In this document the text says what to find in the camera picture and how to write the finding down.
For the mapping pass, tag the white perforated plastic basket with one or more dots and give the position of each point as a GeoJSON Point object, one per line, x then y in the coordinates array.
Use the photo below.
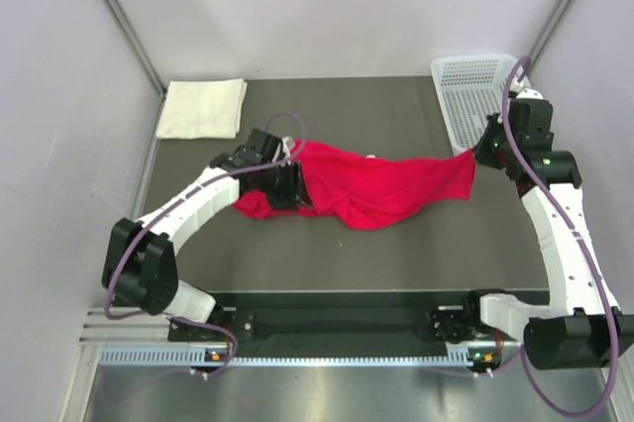
{"type": "Point", "coordinates": [469, 88]}

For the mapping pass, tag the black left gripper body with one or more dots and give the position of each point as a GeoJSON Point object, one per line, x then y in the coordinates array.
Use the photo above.
{"type": "Point", "coordinates": [278, 178]}

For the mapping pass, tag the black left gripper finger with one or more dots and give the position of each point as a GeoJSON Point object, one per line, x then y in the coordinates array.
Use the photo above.
{"type": "Point", "coordinates": [299, 191]}
{"type": "Point", "coordinates": [284, 201]}

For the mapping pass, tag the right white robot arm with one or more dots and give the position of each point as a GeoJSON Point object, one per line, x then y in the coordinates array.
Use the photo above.
{"type": "Point", "coordinates": [571, 331]}

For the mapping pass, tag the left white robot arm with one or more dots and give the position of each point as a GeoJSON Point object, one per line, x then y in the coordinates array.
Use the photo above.
{"type": "Point", "coordinates": [140, 266]}

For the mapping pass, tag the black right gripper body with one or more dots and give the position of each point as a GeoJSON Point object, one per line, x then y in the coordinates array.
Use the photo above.
{"type": "Point", "coordinates": [491, 148]}

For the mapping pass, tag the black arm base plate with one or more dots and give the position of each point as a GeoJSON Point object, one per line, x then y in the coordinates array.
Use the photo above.
{"type": "Point", "coordinates": [422, 323]}

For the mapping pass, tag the aluminium frame post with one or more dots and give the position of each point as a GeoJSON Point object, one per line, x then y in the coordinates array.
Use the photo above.
{"type": "Point", "coordinates": [560, 11]}
{"type": "Point", "coordinates": [133, 41]}

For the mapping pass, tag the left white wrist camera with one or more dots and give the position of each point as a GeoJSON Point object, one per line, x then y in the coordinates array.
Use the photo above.
{"type": "Point", "coordinates": [287, 146]}

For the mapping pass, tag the folded cream white t shirt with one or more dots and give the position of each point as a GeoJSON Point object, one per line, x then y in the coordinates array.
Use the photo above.
{"type": "Point", "coordinates": [202, 110]}

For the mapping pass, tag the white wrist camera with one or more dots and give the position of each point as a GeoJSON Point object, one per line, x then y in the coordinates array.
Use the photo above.
{"type": "Point", "coordinates": [287, 146]}
{"type": "Point", "coordinates": [520, 88]}

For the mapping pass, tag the slotted grey cable duct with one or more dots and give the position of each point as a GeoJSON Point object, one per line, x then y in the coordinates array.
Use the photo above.
{"type": "Point", "coordinates": [204, 357]}

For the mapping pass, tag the pink red t shirt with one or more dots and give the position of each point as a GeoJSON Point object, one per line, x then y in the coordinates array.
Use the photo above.
{"type": "Point", "coordinates": [369, 194]}

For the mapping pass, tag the right aluminium frame post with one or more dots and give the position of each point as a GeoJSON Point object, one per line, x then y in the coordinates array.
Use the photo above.
{"type": "Point", "coordinates": [560, 11]}

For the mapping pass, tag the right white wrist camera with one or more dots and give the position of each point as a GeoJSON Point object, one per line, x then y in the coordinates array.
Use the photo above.
{"type": "Point", "coordinates": [520, 88]}

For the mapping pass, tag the left aluminium frame post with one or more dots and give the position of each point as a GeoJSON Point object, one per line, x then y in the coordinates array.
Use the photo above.
{"type": "Point", "coordinates": [133, 41]}

